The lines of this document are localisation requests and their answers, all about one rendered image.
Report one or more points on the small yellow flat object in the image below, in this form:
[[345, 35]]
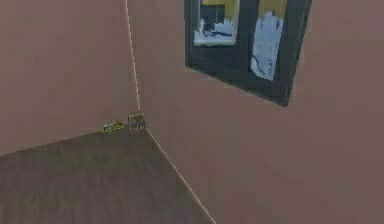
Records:
[[112, 126]]

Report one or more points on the small grey box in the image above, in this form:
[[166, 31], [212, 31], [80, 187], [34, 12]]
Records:
[[136, 121]]

